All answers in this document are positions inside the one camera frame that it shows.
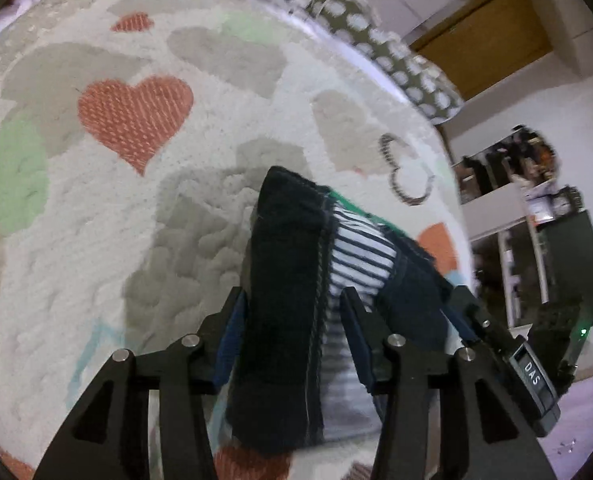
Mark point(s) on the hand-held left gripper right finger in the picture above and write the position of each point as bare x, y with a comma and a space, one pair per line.
359, 350

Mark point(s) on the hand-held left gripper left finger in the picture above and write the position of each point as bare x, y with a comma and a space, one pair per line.
229, 345

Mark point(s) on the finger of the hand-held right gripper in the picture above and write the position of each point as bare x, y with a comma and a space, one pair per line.
476, 315

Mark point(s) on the dark denim pants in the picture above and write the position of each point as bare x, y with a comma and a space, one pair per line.
281, 285

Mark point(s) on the dark cabinet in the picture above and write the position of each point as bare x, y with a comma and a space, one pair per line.
576, 265

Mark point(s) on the cluttered white shelf unit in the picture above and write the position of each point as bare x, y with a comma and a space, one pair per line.
511, 195

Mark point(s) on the heart-patterned quilted blanket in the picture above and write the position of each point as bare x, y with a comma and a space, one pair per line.
101, 210

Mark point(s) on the olive white-dotted pillow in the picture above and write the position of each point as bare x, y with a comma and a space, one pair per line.
401, 65

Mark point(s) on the wooden door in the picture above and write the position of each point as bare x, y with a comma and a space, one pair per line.
491, 40

